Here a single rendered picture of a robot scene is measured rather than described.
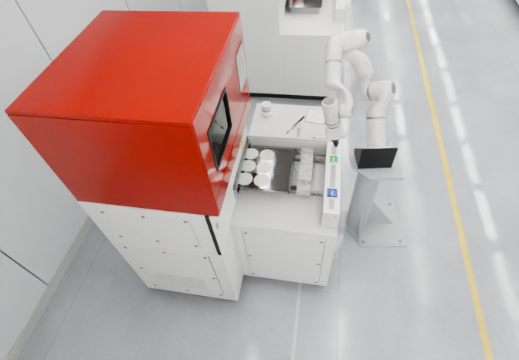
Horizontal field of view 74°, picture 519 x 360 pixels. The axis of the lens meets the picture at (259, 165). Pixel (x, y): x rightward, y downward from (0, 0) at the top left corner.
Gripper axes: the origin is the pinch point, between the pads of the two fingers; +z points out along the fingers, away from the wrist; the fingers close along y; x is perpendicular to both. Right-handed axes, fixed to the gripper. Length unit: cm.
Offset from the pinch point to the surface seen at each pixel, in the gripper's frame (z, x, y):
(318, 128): 11.9, 26.8, -13.7
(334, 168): 15.2, -6.8, -2.6
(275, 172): 13.5, -9.5, -39.0
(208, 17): -83, 8, -52
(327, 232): 28, -43, -7
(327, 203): 14.4, -33.2, -4.9
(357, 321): 115, -64, 5
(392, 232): 118, 11, 33
